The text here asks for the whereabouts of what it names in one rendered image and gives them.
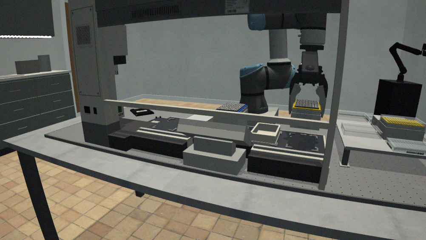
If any beige rectangular tray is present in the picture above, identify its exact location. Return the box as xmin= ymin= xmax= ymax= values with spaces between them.
xmin=251 ymin=123 xmax=281 ymax=145

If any blue tip rack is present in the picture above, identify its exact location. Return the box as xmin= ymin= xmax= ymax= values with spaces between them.
xmin=213 ymin=117 xmax=247 ymax=126

